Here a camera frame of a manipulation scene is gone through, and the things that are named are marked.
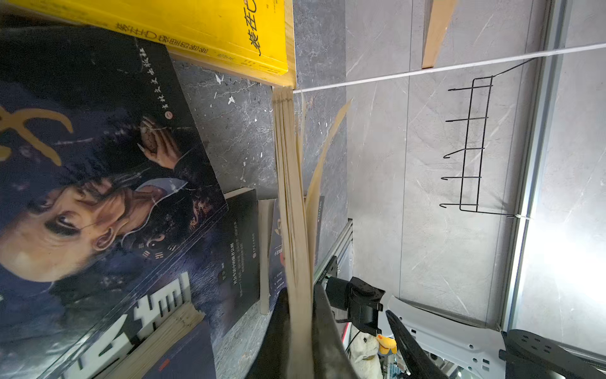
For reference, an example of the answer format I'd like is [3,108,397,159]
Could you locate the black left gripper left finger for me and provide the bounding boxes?
[246,288,290,379]

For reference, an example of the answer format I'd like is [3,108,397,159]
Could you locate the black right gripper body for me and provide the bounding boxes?
[325,276,385,336]

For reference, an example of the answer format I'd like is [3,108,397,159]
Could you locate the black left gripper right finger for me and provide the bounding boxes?
[312,284,358,379]

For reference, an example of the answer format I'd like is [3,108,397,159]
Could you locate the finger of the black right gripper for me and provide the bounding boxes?
[385,310,448,379]

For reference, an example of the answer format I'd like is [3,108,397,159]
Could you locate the dark book pages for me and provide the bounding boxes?
[272,87,350,378]

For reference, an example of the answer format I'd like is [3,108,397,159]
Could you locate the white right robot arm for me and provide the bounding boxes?
[324,276,605,378]

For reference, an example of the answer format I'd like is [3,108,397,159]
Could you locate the white plush toy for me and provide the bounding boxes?
[349,331,397,379]

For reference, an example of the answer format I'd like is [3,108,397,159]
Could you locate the navy yellow-label front book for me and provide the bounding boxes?
[107,303,216,379]

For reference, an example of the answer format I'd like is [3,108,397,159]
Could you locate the dark portrait book right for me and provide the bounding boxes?
[262,198,287,314]

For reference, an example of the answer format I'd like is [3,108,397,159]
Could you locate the dark portrait book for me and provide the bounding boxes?
[1,26,227,378]
[262,198,287,314]

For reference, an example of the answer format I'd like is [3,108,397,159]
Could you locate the black white-title book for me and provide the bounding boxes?
[73,188,260,378]

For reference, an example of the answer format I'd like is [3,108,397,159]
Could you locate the dark portrait book left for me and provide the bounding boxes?
[1,26,227,378]

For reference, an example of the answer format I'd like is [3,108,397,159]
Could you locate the yellow cartoon cover book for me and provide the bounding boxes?
[11,1,297,88]

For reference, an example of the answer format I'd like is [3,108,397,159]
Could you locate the white metal wooden shelf rack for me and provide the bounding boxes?
[302,1,558,92]

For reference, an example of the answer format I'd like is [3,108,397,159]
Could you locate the black wire hook rack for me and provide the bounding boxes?
[439,58,536,219]

